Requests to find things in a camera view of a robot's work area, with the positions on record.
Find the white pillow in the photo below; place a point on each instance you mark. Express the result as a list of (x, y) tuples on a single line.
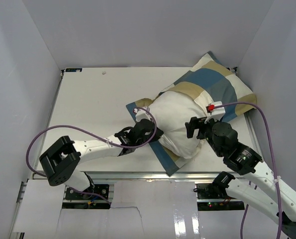
[(171, 111)]

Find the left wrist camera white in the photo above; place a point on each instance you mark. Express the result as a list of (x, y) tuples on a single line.
[(142, 113)]

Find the blue label left corner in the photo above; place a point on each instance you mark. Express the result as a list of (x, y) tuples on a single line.
[(73, 70)]

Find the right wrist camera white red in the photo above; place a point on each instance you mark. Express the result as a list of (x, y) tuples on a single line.
[(215, 112)]

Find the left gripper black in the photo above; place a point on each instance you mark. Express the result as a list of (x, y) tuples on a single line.
[(158, 132)]

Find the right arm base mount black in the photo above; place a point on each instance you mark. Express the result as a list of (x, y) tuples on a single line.
[(215, 192)]

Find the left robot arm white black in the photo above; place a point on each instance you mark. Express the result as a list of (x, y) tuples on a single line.
[(61, 159)]

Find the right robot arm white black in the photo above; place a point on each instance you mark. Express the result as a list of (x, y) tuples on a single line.
[(276, 199)]

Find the blue beige white checked pillowcase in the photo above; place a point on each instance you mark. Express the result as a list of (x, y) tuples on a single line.
[(206, 82)]

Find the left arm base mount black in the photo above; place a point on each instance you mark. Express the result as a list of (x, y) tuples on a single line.
[(89, 195)]

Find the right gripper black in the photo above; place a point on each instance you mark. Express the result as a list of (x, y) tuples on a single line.
[(197, 123)]

